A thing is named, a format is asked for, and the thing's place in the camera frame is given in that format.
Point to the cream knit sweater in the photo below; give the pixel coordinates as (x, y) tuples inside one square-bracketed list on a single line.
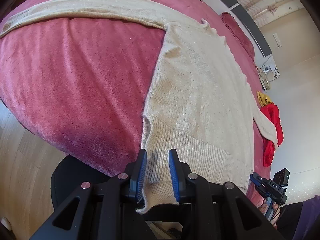
[(195, 92)]

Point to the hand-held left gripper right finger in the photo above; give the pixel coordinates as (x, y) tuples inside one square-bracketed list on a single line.
[(173, 175)]

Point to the red garment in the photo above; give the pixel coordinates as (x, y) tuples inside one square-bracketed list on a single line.
[(273, 120)]

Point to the yellow garment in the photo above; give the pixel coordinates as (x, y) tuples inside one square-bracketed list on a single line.
[(262, 98)]

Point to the wall light switch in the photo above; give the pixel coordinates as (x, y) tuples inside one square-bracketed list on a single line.
[(277, 40)]

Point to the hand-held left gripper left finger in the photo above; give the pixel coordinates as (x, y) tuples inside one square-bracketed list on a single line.
[(141, 172)]

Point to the grey headboard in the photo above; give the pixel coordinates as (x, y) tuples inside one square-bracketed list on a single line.
[(250, 25)]

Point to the person's right hand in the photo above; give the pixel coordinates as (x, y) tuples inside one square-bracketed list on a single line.
[(275, 207)]

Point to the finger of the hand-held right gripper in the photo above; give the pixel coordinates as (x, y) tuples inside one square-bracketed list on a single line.
[(256, 180)]

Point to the dark pink pillow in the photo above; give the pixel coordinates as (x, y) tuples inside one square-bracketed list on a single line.
[(237, 35)]

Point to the pink bed blanket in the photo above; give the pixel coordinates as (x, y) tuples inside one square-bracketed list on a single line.
[(75, 80)]

